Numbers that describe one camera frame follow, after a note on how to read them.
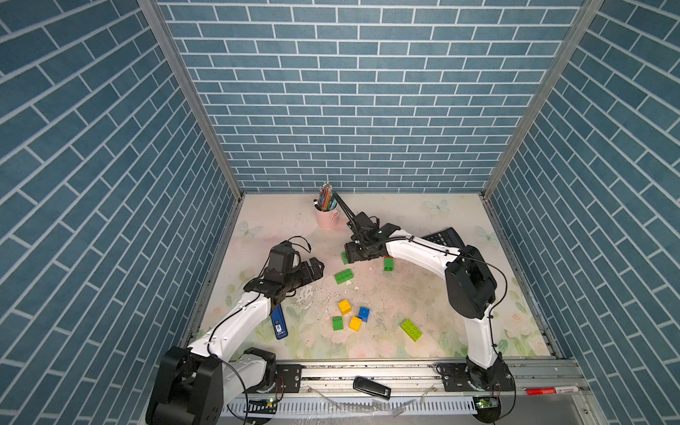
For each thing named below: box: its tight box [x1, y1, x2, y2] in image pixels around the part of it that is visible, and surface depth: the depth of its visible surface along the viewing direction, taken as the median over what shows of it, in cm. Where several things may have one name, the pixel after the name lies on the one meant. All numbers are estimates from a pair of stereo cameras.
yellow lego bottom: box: [348, 316, 363, 333], surface depth 84 cm
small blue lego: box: [357, 306, 371, 323], surface depth 84 cm
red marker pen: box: [522, 385, 580, 396], surface depth 73 cm
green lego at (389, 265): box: [383, 257, 395, 272], surface depth 98 cm
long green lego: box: [333, 268, 355, 285], surface depth 95 cm
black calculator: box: [420, 226, 466, 248], surface depth 105 cm
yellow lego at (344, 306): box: [338, 299, 352, 316], surface depth 86 cm
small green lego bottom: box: [332, 316, 344, 332], surface depth 84 cm
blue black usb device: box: [270, 303, 289, 340], surface depth 83 cm
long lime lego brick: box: [400, 318, 424, 343], surface depth 84 cm
